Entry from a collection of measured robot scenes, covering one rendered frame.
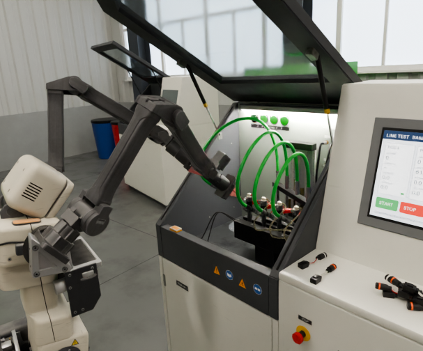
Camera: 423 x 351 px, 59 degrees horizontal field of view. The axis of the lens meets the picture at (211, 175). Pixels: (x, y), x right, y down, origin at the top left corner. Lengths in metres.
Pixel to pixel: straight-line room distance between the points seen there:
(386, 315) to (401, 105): 0.62
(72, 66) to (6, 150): 2.14
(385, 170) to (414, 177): 0.09
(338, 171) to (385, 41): 4.10
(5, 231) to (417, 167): 1.19
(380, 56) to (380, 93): 4.11
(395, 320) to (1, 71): 7.45
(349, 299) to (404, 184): 0.38
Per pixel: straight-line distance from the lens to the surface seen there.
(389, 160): 1.28
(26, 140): 7.99
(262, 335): 1.46
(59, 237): 1.08
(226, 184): 1.51
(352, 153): 1.33
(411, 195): 1.26
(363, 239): 1.33
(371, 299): 1.18
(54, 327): 1.36
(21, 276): 1.29
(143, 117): 1.04
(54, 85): 1.52
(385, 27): 5.38
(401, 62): 5.35
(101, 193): 1.07
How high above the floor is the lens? 1.62
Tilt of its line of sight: 16 degrees down
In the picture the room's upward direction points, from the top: 3 degrees counter-clockwise
